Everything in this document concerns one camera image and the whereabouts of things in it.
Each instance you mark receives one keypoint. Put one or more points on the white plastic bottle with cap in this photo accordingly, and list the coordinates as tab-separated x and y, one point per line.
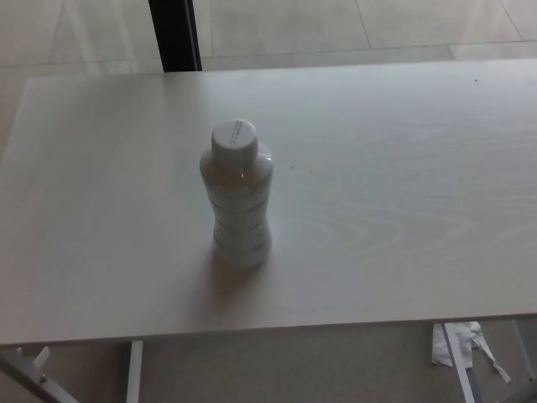
239	210

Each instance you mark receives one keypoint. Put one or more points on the black vertical pillar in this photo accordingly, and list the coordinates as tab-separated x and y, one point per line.
172	33

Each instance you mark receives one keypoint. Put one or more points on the white table leg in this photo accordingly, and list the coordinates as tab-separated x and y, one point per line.
134	373
459	365

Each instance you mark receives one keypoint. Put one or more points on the crumpled white paper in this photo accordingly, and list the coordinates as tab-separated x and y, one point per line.
439	348

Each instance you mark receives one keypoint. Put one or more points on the thin white paper strip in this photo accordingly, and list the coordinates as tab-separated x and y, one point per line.
493	361

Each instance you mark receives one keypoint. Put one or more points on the white metal bracket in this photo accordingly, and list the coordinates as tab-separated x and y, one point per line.
41	356

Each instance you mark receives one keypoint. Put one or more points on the grey diagonal frame bar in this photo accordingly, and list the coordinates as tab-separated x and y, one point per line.
29	380

